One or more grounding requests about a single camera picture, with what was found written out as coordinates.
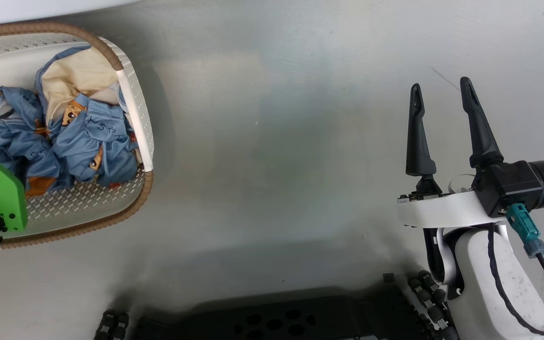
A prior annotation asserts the blue garment with cream lining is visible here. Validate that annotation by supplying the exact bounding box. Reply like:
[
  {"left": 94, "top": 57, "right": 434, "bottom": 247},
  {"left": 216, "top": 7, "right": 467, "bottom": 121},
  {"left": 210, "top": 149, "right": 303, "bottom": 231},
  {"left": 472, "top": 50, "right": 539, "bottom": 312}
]
[{"left": 34, "top": 45, "right": 140, "bottom": 187}]

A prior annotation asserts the right arm teal-plug cable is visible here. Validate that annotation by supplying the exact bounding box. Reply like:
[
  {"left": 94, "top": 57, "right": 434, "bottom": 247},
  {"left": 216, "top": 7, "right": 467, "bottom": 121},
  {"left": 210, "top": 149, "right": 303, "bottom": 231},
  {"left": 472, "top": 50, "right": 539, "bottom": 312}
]
[{"left": 506, "top": 203, "right": 544, "bottom": 318}]

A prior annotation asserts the right arm braided black cable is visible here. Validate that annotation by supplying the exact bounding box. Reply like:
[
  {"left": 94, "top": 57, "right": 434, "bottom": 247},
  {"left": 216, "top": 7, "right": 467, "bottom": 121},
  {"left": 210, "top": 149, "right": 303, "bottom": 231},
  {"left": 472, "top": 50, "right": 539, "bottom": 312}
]
[{"left": 487, "top": 227, "right": 544, "bottom": 337}]

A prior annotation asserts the white front-load washing machine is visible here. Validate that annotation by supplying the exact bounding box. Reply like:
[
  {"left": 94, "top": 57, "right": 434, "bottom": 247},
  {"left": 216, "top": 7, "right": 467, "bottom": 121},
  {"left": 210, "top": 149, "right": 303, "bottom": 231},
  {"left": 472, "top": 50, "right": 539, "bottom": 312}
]
[{"left": 0, "top": 0, "right": 145, "bottom": 26}]

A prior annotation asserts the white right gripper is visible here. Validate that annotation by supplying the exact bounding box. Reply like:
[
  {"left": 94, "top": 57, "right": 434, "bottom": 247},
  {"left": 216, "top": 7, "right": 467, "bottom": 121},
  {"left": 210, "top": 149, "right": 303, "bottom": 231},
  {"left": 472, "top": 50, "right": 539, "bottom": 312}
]
[{"left": 397, "top": 76, "right": 507, "bottom": 230}]

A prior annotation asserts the cream perforated laundry basket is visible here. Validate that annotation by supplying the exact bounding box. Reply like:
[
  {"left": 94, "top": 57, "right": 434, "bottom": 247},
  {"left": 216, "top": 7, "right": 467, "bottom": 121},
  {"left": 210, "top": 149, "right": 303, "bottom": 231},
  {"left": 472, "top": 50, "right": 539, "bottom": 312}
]
[{"left": 0, "top": 21, "right": 154, "bottom": 248}]

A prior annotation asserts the black roller wheel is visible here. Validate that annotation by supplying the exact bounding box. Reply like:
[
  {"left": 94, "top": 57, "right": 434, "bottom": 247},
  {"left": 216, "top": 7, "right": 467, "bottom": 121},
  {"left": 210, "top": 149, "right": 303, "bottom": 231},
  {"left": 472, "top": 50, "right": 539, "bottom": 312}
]
[
  {"left": 408, "top": 270, "right": 461, "bottom": 340},
  {"left": 94, "top": 308, "right": 130, "bottom": 340}
]

